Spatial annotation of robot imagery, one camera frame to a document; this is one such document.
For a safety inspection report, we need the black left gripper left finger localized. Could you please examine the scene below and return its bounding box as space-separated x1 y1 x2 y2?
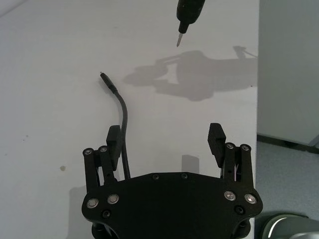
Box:
83 125 123 198

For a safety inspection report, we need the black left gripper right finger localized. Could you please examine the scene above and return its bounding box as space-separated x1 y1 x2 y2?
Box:
207 122 255 190

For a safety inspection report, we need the thin dark cable with plug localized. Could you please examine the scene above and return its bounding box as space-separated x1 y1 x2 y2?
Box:
99 71 132 180

